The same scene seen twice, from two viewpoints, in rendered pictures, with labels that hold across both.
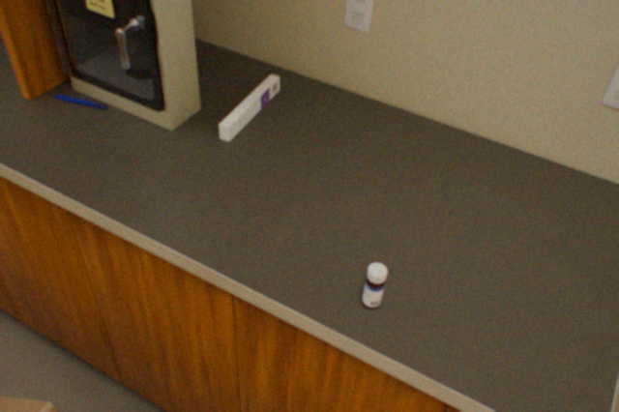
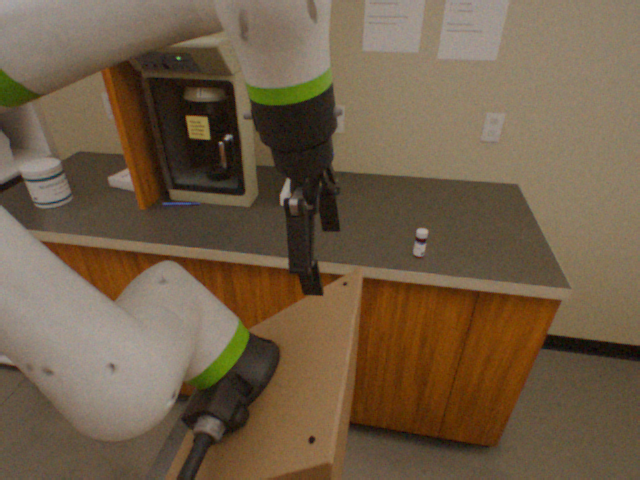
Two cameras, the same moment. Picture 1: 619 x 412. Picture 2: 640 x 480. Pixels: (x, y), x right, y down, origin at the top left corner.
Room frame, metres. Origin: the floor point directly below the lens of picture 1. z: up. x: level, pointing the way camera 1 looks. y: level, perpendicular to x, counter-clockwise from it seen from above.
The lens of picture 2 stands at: (-0.27, 0.47, 1.67)
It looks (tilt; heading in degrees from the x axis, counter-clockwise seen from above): 34 degrees down; 344
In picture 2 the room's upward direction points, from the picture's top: straight up
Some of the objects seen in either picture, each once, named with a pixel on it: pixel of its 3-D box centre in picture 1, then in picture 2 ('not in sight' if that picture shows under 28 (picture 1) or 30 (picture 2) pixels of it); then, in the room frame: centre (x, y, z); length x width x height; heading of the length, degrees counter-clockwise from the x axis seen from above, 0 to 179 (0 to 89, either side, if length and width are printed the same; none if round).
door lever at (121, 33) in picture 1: (129, 44); (225, 152); (1.10, 0.40, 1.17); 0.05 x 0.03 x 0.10; 153
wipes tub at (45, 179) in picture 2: not in sight; (47, 182); (1.37, 1.06, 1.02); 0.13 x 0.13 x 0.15
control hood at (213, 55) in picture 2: not in sight; (175, 57); (1.13, 0.51, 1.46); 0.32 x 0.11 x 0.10; 63
